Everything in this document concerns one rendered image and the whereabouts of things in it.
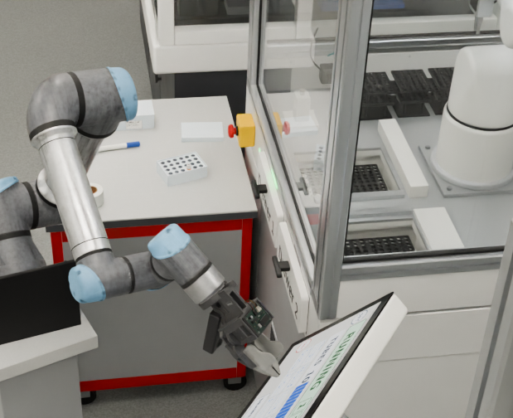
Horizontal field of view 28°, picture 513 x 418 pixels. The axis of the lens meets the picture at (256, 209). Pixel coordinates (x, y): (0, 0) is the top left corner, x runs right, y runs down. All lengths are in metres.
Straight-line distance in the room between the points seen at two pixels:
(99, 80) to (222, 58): 1.28
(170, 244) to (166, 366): 1.32
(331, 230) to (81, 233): 0.50
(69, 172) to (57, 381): 0.71
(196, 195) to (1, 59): 2.46
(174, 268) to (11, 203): 0.60
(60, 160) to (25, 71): 3.04
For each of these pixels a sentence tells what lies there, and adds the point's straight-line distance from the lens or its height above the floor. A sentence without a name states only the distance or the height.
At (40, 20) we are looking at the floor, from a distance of 5.58.
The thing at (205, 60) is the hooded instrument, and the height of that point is 0.85.
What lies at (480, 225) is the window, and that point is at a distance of 2.25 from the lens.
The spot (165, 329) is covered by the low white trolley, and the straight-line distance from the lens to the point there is 3.15.
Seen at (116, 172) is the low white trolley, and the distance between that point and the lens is 3.03.
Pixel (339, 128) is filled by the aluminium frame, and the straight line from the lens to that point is 1.98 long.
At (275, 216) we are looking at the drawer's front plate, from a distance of 2.62.
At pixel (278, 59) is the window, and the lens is 2.66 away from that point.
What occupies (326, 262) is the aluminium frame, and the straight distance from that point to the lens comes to 2.18.
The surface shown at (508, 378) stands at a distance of 0.82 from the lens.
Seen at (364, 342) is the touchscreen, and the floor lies 1.19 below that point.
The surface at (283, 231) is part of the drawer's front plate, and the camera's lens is 2.54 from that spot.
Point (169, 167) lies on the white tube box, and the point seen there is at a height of 0.80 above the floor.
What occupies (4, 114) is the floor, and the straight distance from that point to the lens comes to 4.80.
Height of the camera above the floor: 2.50
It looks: 37 degrees down
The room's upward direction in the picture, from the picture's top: 3 degrees clockwise
